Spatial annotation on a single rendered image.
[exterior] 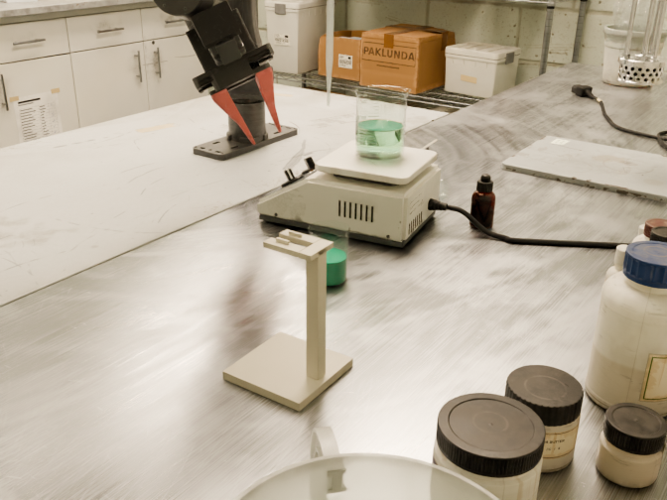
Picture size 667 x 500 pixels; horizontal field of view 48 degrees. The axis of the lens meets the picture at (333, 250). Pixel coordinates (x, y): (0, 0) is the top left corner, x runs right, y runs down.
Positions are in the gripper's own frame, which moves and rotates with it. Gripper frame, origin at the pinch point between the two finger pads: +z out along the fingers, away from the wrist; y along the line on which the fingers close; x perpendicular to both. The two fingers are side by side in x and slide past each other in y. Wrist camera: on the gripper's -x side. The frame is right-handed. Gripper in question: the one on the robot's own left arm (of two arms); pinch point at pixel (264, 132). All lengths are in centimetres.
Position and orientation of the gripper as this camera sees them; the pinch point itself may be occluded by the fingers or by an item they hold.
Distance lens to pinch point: 93.7
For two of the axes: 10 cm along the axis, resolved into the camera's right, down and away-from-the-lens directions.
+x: -1.1, -1.2, 9.9
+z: 4.3, 8.9, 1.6
